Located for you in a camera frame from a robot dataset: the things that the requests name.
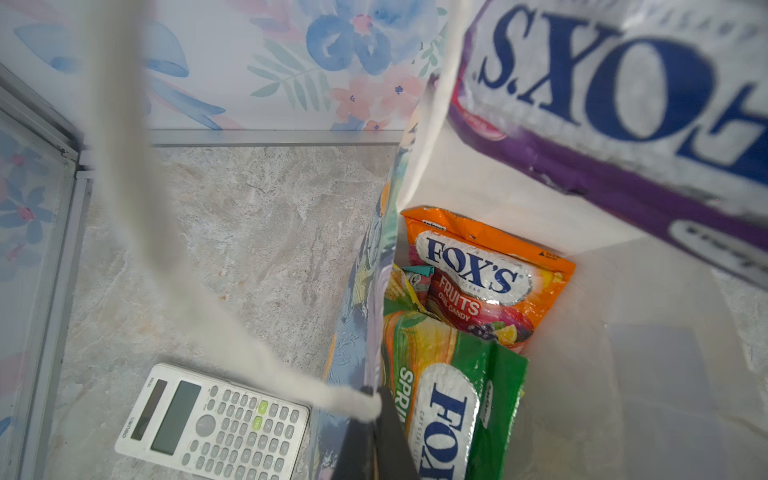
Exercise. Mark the yellow chips bag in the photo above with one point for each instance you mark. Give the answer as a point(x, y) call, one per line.
point(399, 294)

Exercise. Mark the orange Fox's candy bag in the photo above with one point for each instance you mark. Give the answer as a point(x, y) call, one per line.
point(486, 282)

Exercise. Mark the green Fox's candy bag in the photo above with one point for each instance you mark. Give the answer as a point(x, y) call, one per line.
point(455, 394)

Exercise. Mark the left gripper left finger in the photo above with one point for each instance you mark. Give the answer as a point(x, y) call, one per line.
point(356, 458)

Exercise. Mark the floral paper gift bag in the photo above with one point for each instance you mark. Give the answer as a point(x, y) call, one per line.
point(640, 374)

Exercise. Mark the white calculator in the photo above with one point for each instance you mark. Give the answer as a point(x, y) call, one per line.
point(198, 424)

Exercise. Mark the magenta Fox's candy bag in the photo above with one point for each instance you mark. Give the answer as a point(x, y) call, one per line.
point(653, 111)

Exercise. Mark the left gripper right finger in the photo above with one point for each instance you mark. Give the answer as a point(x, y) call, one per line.
point(393, 457)

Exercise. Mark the teal snack packet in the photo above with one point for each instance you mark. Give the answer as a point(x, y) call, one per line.
point(420, 278)

